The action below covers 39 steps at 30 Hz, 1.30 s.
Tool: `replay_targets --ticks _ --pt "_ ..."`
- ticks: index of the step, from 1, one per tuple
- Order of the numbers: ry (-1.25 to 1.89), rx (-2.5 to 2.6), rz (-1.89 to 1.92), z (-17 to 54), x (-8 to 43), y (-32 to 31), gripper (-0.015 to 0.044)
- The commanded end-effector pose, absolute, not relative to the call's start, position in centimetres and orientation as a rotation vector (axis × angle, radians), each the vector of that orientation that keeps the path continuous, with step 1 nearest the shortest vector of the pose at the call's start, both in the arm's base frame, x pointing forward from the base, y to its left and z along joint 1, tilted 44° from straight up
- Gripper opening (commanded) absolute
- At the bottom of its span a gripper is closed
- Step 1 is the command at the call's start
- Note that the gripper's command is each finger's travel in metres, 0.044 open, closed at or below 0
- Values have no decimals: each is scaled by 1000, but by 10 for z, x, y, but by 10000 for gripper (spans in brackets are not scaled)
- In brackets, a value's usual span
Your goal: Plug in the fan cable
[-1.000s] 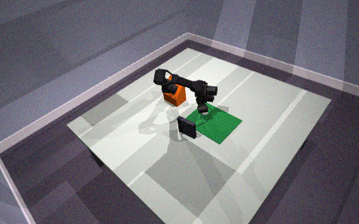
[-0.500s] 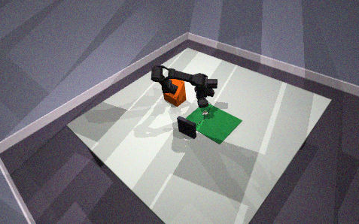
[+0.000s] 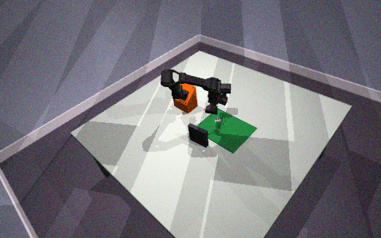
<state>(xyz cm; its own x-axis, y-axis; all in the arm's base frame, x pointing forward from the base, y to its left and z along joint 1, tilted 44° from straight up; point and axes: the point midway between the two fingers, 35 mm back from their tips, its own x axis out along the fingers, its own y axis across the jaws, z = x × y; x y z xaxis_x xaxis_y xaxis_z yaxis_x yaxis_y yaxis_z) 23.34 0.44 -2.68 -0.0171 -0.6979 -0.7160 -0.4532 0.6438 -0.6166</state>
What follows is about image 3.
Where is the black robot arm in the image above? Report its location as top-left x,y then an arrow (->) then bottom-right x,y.
161,69 -> 231,105

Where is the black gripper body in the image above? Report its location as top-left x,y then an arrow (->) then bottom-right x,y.
205,94 -> 218,114

